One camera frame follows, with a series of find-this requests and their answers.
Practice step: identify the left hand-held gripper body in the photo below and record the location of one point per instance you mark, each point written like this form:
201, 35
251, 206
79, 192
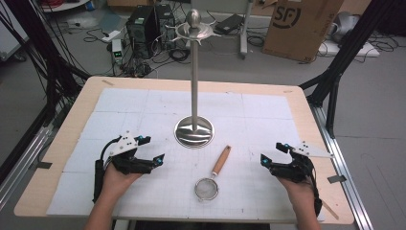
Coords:
124, 147

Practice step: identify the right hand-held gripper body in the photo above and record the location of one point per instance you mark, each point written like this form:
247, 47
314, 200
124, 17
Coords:
295, 169

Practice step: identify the person's right hand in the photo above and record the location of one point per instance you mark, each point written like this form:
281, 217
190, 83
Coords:
300, 191

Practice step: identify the person's left hand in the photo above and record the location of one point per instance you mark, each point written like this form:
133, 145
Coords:
116, 183

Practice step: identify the black tape piece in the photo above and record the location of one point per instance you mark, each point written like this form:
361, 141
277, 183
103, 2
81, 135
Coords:
44, 165
336, 179

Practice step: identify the white grid mat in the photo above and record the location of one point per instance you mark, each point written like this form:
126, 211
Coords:
239, 121

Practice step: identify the tan tape strip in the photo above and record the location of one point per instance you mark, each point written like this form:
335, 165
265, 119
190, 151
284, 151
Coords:
330, 210

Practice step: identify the silver metal utensil stand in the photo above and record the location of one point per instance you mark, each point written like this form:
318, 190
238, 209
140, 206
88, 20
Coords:
194, 96

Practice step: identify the white device with green light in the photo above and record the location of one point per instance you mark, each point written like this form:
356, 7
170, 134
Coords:
117, 51

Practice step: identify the black computer tower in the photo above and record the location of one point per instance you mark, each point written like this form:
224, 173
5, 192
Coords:
166, 22
142, 35

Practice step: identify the white power strip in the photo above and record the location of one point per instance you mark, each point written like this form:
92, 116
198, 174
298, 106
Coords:
110, 36

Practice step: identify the brown cardboard box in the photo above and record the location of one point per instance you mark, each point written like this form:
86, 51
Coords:
300, 35

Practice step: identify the white flat board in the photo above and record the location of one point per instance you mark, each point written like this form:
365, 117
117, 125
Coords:
351, 51

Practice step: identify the white stand pole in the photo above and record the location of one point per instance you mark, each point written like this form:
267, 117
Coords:
244, 32

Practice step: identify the black flat device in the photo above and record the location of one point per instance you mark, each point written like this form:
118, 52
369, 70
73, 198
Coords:
228, 23

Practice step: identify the grey rounded appliance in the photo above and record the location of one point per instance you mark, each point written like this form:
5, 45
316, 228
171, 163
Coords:
346, 24

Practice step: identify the white round table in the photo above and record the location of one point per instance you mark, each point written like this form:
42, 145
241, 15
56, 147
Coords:
63, 4

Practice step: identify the aluminium rail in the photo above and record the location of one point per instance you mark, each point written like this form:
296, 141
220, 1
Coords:
343, 166
19, 163

